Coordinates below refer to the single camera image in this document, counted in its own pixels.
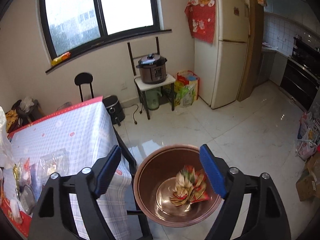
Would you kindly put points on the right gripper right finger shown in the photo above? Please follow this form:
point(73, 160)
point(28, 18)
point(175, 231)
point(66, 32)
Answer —
point(266, 216)

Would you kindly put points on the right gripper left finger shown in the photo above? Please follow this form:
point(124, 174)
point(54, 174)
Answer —
point(53, 217)

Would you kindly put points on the colourful snack wrapper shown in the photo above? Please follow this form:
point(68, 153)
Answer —
point(190, 187)

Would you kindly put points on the clear plastic tray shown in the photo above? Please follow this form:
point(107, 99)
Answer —
point(53, 162)

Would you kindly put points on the brown plastic trash bin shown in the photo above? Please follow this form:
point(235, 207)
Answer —
point(154, 183)

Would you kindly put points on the black kitchen oven range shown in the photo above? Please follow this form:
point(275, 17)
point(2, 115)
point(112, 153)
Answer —
point(301, 76)

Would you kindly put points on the cardboard box on floor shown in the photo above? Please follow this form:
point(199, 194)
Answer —
point(307, 185)

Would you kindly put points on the white plastic bag on table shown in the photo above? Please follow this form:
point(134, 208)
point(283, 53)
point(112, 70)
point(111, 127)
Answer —
point(6, 156)

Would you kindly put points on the plastic bags on floor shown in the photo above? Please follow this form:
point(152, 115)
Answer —
point(307, 142)

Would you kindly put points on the plaid and red tablecloth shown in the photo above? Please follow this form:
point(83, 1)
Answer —
point(66, 142)

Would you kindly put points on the black air fryer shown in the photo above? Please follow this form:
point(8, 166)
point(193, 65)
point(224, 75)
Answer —
point(114, 109)

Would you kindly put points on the colourful shopping bags by fridge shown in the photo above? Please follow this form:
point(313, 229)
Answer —
point(185, 90)

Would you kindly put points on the green kettle under table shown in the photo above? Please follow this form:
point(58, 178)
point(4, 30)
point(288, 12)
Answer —
point(152, 98)

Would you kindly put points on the small white-top side table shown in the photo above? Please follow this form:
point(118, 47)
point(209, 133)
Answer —
point(143, 87)

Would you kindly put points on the cream two-door refrigerator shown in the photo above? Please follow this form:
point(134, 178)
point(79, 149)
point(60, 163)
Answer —
point(220, 65)

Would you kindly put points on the yellow snack bag on sill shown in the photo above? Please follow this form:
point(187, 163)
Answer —
point(60, 58)

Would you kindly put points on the brown electric pressure cooker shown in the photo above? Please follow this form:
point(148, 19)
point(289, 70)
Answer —
point(152, 68)

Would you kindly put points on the black framed window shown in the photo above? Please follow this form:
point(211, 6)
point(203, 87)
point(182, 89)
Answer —
point(81, 26)

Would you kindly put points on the red cloth on refrigerator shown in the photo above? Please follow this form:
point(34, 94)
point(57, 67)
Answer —
point(201, 16)

